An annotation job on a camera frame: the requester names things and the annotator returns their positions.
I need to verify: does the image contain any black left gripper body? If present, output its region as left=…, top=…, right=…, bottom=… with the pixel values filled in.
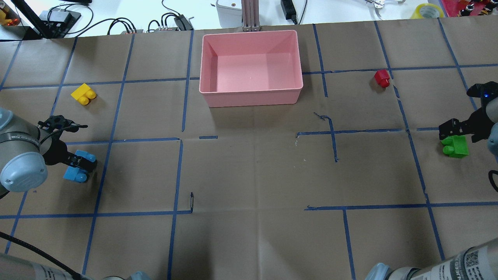
left=39, top=115, right=88, bottom=166

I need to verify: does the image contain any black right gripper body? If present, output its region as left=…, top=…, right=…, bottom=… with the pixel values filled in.
left=466, top=81, right=498, bottom=142

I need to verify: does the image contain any green two-stud block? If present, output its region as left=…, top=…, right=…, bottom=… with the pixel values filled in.
left=441, top=135, right=470, bottom=158

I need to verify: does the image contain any blue three-stud block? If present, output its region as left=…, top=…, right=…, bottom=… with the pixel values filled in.
left=63, top=150, right=91, bottom=183

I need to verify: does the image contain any yellow two-stud block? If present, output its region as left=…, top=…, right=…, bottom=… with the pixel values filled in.
left=70, top=83, right=97, bottom=106

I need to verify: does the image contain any red small block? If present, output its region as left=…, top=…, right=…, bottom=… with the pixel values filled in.
left=373, top=69, right=391, bottom=88

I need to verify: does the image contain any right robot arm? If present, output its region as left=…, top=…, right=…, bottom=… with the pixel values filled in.
left=366, top=81, right=498, bottom=280

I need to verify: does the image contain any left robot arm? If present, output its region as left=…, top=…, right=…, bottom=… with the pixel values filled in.
left=0, top=108, right=98, bottom=280

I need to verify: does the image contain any pink plastic box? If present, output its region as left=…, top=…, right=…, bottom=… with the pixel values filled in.
left=199, top=30, right=303, bottom=108

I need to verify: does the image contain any white grey device box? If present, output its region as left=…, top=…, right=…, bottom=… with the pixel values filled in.
left=215, top=0, right=242, bottom=28

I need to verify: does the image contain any yellow tape roll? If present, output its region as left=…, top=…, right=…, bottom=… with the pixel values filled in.
left=410, top=3, right=445, bottom=19

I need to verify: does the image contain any grey usb hub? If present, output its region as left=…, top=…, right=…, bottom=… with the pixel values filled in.
left=147, top=27, right=179, bottom=33

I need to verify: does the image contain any black small adapter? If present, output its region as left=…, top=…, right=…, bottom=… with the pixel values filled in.
left=174, top=14, right=194, bottom=31

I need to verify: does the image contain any black power adapter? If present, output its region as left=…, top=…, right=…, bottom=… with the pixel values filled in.
left=280, top=0, right=297, bottom=24

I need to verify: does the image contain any black braided left cable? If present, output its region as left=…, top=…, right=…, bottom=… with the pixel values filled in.
left=0, top=231, right=84, bottom=280

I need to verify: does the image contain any aluminium profile post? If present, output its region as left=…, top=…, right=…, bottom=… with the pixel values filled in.
left=241, top=0, right=260, bottom=32

